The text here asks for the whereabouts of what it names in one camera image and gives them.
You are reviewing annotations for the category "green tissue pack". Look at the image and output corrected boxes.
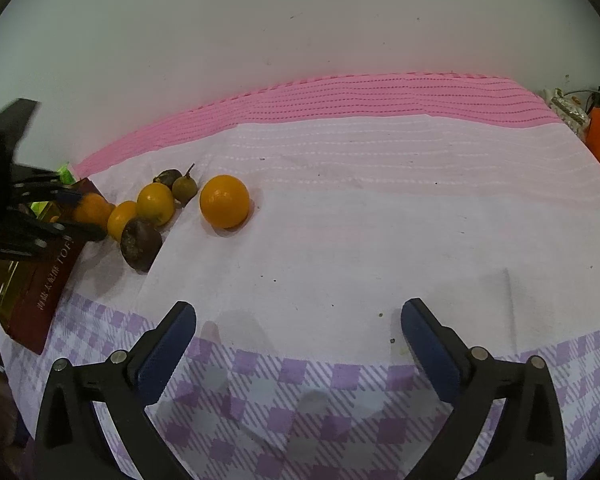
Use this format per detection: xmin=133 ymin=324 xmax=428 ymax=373
xmin=28 ymin=162 xmax=81 ymax=217

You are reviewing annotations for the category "large orange tangerine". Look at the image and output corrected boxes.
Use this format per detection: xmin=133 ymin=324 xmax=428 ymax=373
xmin=199 ymin=174 xmax=250 ymax=230

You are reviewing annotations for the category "crumpled silver wrapper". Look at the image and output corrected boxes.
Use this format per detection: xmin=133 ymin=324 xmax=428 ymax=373
xmin=541 ymin=88 xmax=591 ymax=140

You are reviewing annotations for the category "small orange kumquat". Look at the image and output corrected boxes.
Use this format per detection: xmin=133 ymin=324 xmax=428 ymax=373
xmin=107 ymin=200 xmax=137 ymax=242

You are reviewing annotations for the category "small dark round fruit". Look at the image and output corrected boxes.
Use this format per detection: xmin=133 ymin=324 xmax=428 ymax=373
xmin=152 ymin=169 xmax=183 ymax=188

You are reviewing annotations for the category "gold metal tray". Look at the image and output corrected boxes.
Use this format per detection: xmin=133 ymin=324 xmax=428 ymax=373
xmin=0 ymin=202 xmax=102 ymax=354

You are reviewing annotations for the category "pink purple checked tablecloth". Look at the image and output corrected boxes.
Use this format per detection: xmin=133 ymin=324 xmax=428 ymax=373
xmin=0 ymin=74 xmax=600 ymax=479

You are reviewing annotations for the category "small brown green fruit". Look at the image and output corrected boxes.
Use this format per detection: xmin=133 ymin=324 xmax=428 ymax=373
xmin=172 ymin=164 xmax=198 ymax=206

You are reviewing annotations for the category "small yellow orange fruit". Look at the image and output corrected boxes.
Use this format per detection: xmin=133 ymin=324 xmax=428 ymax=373
xmin=136 ymin=182 xmax=175 ymax=226

